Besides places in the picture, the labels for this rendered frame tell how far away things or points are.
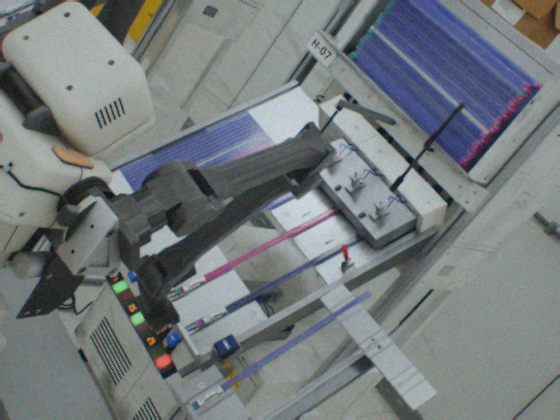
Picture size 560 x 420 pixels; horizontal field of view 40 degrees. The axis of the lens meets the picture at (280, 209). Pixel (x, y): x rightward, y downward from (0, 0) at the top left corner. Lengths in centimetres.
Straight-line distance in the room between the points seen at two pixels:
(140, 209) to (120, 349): 147
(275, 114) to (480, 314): 165
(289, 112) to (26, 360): 108
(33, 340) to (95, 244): 74
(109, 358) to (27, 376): 91
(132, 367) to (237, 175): 135
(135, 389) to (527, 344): 176
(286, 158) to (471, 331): 236
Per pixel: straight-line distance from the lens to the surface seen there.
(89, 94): 115
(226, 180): 127
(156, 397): 247
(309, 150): 144
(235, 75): 470
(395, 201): 206
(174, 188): 121
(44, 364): 180
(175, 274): 158
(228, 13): 319
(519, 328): 354
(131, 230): 113
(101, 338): 267
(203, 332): 192
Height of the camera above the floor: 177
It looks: 22 degrees down
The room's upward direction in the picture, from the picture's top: 37 degrees clockwise
